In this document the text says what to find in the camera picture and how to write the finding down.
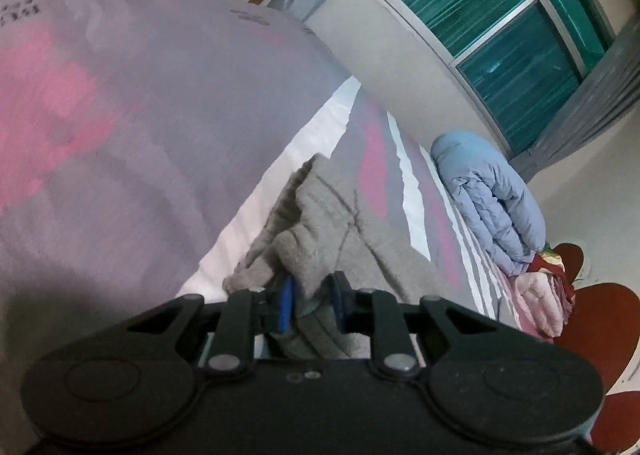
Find red cloth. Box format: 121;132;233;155
525;245;577;308

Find grey pants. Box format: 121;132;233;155
222;152;451;361

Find striped pink grey bed sheet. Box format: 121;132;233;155
0;0;566;436

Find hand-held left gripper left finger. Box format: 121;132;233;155
125;274;296;381

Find folded blue duvet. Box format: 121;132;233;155
430;131;547;277

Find window with teal glass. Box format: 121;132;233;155
350;0;621;156

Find red-brown wooden headboard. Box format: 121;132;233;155
550;242;640;455

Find folded pink blanket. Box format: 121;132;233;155
515;255;571;338

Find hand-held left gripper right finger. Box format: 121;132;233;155
325;271;501;381

